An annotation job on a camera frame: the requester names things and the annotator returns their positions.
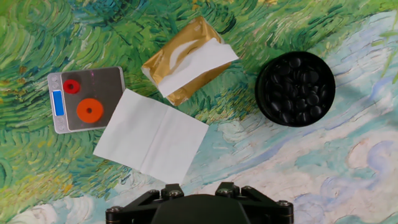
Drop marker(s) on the black round container of stones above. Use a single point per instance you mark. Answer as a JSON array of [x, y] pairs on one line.
[[295, 90]]

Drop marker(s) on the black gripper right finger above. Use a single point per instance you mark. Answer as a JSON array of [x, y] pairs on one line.
[[267, 208]]

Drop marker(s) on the gold tissue pack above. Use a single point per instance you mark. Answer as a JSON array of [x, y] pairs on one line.
[[161, 59]]

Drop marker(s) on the silver digital pocket scale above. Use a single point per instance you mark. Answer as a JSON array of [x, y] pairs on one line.
[[96, 84]]

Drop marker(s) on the painted landscape tablecloth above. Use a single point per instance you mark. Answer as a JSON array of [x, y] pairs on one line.
[[311, 161]]

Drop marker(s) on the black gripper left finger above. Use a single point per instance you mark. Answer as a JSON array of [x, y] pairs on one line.
[[136, 208]]

